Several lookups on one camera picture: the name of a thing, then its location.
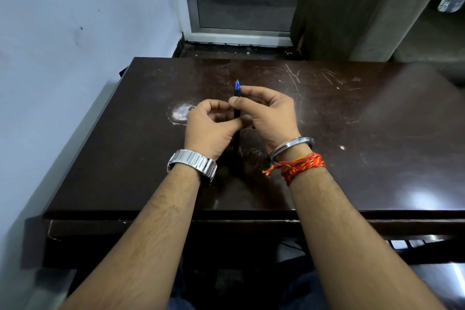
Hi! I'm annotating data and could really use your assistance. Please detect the red orange thread bracelet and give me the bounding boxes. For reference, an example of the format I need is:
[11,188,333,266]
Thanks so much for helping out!
[262,152,327,187]

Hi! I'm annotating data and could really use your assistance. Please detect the silver metal wristwatch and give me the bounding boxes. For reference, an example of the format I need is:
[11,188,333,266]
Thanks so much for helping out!
[167,149,218,183]

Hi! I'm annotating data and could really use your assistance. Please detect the person's right hand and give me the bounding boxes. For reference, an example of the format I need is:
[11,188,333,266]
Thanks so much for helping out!
[229,85,303,154]

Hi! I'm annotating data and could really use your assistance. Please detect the person's right forearm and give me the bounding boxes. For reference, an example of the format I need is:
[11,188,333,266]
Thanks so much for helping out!
[288,166,448,310]

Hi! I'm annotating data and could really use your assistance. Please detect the silver metal bangle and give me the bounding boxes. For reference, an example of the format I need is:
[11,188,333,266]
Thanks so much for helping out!
[269,136,315,163]

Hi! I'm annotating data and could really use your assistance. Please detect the aluminium framed glass door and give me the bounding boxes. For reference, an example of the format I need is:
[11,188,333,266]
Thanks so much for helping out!
[180,0,310,47]

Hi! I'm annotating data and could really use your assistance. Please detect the dark wooden cabinet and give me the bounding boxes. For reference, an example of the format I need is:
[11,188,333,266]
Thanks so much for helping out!
[290,0,459,62]

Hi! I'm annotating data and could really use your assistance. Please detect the person's blue jeans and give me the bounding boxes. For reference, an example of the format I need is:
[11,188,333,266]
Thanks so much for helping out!
[168,259,465,310]

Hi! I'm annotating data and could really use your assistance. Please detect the black pen with blue tip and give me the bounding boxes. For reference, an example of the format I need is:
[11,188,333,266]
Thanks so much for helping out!
[233,79,242,161]

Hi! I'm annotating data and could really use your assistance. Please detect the person's left forearm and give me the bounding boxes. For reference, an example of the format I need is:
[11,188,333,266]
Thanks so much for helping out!
[58,164,202,310]

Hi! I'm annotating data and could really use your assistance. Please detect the person's left hand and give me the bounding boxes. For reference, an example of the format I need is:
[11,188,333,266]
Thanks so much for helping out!
[184,99,253,162]

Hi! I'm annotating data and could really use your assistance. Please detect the dark metal frame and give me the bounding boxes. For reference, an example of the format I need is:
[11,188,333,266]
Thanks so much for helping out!
[384,235,465,267]

